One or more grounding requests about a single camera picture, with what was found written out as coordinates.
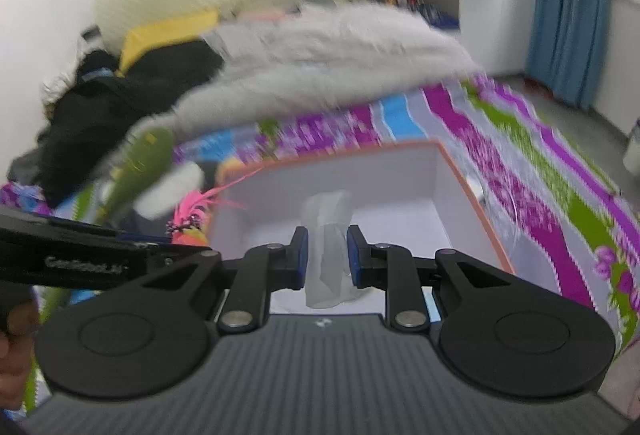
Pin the grey duvet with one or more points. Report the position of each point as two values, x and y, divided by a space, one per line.
325 50

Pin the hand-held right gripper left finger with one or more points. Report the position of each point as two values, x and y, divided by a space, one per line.
301 260

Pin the black jacket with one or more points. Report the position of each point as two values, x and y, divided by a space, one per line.
100 125

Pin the blue curtain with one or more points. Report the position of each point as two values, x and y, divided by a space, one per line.
565 15

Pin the white paper towel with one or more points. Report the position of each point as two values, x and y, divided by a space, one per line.
327 240

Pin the colourful shelf items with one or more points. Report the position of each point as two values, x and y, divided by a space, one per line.
420 7

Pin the green plush stick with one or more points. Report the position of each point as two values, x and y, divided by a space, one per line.
140 165

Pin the yellow pillow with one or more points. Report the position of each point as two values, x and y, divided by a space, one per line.
160 35

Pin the pink feather toy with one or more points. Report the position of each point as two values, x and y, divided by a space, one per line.
192 215

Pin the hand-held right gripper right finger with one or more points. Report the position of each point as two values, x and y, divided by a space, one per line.
353 257

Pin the orange cardboard box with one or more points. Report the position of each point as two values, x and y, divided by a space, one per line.
400 185

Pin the person's left hand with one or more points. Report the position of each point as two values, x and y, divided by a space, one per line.
15 350

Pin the floral striped bedsheet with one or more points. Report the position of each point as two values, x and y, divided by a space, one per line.
525 165

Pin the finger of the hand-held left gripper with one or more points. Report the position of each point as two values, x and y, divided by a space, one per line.
75 227
180 255

